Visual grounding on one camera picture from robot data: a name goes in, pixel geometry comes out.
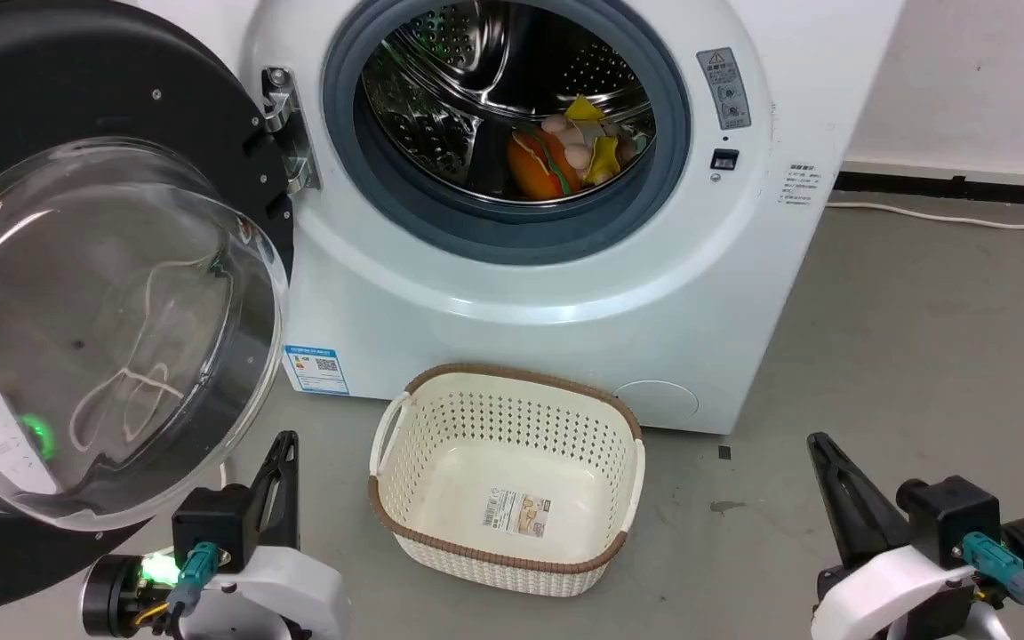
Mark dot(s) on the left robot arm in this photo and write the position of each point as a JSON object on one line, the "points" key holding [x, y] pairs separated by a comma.
{"points": [[116, 596]]}

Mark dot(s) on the beige plush doll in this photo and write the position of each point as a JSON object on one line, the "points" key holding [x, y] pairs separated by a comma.
{"points": [[576, 151]]}

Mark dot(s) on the white front-load washing machine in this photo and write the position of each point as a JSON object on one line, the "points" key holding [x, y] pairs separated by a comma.
{"points": [[521, 338]]}

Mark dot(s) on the grey warning sticker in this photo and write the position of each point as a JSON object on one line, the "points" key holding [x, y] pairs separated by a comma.
{"points": [[724, 87]]}

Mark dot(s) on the black round glass washer door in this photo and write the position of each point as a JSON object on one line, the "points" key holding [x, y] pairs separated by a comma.
{"points": [[121, 71]]}

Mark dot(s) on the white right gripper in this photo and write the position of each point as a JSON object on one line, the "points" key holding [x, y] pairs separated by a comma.
{"points": [[894, 596]]}

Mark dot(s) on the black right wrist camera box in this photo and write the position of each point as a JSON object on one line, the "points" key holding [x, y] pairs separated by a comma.
{"points": [[952, 516]]}

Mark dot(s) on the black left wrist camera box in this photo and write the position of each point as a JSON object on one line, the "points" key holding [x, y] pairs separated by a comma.
{"points": [[210, 524]]}

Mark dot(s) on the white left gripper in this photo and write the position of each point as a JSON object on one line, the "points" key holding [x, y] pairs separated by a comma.
{"points": [[285, 596]]}

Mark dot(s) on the blue energy label sticker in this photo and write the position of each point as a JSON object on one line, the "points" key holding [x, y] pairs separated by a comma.
{"points": [[316, 369]]}

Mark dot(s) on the cream plastic laundry basket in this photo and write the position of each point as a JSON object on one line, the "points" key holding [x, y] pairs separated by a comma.
{"points": [[441, 427]]}

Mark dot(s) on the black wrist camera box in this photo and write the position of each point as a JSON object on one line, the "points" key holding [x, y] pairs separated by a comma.
{"points": [[210, 524], [952, 516]]}

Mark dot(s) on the yellow plush toy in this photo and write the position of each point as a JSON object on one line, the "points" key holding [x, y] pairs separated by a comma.
{"points": [[583, 110]]}

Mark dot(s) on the orange plush burger toy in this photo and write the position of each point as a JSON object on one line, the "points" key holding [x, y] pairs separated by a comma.
{"points": [[537, 171]]}

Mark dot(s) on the black door latch slot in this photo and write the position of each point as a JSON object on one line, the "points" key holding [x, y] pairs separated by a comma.
{"points": [[724, 160]]}

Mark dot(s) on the basket product label sticker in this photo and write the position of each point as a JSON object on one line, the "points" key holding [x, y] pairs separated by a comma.
{"points": [[516, 513]]}

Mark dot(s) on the black baseboard strip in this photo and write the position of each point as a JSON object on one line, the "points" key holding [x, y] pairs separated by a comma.
{"points": [[956, 188]]}

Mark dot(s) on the chrome door hinge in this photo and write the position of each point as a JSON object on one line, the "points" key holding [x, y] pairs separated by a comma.
{"points": [[285, 124]]}

